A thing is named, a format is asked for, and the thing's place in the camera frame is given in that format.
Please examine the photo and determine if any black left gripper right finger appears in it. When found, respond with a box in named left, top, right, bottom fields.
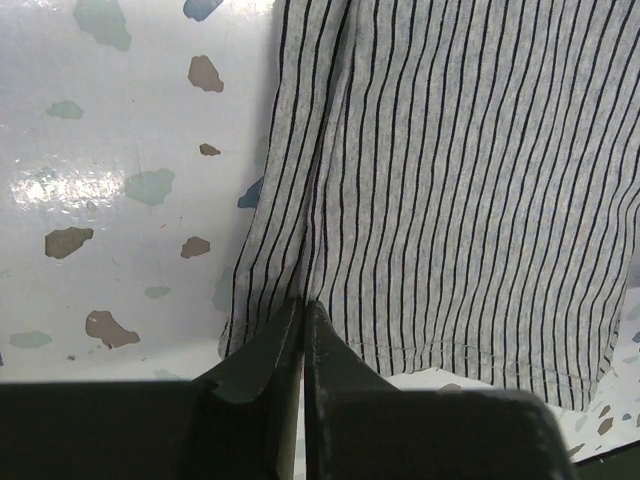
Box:
left=304, top=302, right=578, bottom=479

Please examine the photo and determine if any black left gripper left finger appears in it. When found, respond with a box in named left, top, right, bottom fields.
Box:
left=1, top=299, right=304, bottom=479

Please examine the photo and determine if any grey striped underwear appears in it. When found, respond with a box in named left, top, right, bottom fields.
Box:
left=219, top=1, right=639, bottom=411

